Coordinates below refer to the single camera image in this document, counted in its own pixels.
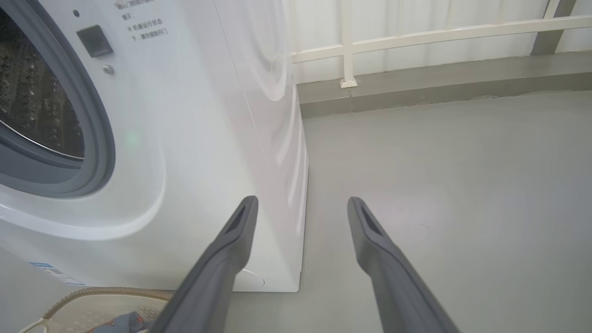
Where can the white front-load washing machine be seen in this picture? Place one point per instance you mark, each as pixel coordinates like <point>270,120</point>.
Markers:
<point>194,138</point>

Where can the grey rubber door gasket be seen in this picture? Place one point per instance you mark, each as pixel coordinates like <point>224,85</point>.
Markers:
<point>99,138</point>

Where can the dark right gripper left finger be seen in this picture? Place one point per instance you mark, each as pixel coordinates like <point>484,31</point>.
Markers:
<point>212,277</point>

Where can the perforated steel washer drum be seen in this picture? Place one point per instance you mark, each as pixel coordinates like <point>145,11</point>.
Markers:
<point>37,92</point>

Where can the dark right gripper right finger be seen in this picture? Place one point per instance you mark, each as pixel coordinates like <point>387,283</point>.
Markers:
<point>393,282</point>

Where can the blue energy label sticker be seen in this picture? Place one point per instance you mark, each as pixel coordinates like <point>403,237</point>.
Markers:
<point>55,273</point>

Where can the white metal rack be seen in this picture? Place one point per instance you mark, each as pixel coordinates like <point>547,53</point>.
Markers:
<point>347,46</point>

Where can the cream perforated laundry basket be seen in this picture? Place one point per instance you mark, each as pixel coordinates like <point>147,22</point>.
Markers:
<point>92,310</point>

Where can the blue bear print garment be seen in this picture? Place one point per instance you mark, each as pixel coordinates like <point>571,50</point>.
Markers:
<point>125,323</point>

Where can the round white filter cover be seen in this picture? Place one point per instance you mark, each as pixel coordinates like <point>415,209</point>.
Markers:
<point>252,281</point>

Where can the black door lock latch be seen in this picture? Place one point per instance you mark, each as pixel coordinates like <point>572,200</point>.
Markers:
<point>95,41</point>

